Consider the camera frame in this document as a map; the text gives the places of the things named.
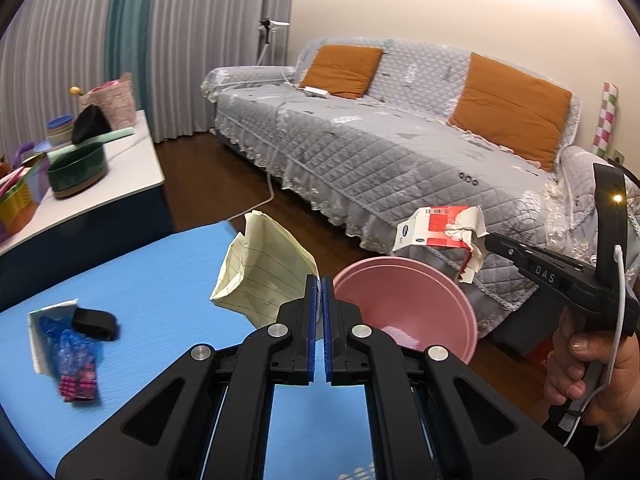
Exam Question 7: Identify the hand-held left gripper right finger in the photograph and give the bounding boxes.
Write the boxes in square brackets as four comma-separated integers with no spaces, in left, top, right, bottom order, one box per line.
[322,277,586,480]

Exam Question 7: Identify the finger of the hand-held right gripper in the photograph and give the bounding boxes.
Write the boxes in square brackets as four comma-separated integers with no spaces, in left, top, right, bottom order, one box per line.
[481,232,532,272]

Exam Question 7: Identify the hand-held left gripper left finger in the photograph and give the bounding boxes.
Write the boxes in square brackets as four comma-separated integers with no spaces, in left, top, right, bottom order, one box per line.
[55,276,321,480]

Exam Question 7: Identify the white foam net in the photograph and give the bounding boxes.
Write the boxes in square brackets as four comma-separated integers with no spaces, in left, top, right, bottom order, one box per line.
[380,325,422,349]

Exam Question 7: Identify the torn red white carton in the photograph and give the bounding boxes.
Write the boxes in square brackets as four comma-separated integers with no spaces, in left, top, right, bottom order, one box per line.
[391,204,489,285]

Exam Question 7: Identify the cream lined paper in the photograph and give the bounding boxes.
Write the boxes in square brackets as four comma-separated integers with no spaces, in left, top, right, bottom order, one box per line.
[210,211,321,329]

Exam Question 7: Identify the pink plastic basin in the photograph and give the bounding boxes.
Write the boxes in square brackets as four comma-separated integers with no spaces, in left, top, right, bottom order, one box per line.
[332,256,479,367]

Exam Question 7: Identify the person's right hand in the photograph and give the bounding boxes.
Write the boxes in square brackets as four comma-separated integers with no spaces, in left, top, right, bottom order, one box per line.
[542,306,637,442]

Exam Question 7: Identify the red box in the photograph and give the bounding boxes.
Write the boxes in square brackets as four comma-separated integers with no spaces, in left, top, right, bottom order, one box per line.
[525,332,557,377]

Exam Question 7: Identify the checked wrapping paper roll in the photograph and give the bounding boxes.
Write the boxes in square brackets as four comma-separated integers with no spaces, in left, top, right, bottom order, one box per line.
[591,81,620,159]

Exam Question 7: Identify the orange cushion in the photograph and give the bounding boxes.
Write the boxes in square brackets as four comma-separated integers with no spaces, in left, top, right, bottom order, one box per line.
[448,52,573,174]
[298,45,385,100]

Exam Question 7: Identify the grey quilted sofa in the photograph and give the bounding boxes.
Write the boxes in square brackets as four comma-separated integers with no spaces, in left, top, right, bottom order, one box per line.
[200,37,640,352]

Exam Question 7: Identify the pink dark patterned packet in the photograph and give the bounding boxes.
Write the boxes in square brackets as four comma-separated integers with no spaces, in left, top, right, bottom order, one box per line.
[57,360,99,404]

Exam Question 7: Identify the blue pink wrapper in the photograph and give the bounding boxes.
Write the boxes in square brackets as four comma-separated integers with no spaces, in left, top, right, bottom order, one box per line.
[39,316,104,376]

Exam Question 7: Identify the white top dark cabinet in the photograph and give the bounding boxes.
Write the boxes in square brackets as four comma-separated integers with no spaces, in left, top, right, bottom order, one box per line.
[0,109,174,312]

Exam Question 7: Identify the white paper sheet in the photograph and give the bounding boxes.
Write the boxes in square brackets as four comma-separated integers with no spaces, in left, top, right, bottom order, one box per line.
[27,299,79,376]

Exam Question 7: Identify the mint green tray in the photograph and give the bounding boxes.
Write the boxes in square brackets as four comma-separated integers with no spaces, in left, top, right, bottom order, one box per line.
[47,127,136,163]

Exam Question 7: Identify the dark green round bowl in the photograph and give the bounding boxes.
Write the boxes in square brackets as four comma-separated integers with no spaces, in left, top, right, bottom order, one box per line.
[47,142,108,200]

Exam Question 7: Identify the white floor lamp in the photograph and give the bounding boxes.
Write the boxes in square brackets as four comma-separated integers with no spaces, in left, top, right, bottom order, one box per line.
[257,17,292,67]

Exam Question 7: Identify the black hat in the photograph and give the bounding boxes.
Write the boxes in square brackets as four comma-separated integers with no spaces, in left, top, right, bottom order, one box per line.
[71,104,112,145]

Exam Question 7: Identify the grey teal curtain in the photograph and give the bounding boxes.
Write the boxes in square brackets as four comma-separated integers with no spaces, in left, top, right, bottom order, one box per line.
[0,0,297,173]

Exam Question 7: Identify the stack of pastel bowls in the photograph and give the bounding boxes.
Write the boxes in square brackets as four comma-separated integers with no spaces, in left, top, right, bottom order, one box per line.
[46,115,76,147]

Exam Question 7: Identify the colourful box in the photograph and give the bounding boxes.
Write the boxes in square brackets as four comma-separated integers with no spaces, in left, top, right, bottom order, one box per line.
[0,152,51,237]

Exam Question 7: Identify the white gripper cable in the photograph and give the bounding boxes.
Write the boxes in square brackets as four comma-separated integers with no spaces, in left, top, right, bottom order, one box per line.
[562,245,627,450]

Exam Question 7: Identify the white power cable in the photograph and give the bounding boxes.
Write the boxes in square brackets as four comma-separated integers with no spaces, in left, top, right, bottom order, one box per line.
[227,94,302,222]

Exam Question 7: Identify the black elastic strap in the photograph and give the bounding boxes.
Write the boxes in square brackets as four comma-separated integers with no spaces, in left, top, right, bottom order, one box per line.
[70,307,121,342]

